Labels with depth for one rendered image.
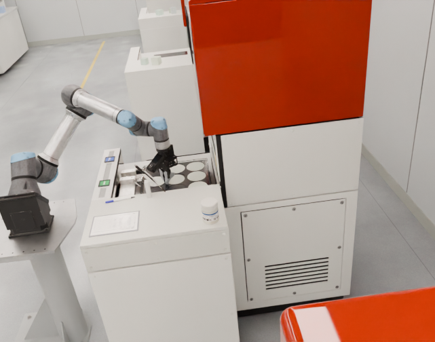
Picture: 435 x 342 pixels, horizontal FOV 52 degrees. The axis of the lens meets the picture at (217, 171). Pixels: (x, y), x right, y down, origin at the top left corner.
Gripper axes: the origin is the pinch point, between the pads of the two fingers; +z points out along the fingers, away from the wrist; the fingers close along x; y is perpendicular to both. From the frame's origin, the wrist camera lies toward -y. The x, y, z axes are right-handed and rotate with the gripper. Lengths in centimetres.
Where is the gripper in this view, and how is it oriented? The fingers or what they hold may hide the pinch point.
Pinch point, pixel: (165, 182)
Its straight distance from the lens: 233.9
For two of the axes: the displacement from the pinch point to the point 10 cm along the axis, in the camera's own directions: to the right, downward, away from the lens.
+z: 0.9, 8.6, 5.0
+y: 6.7, -4.2, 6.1
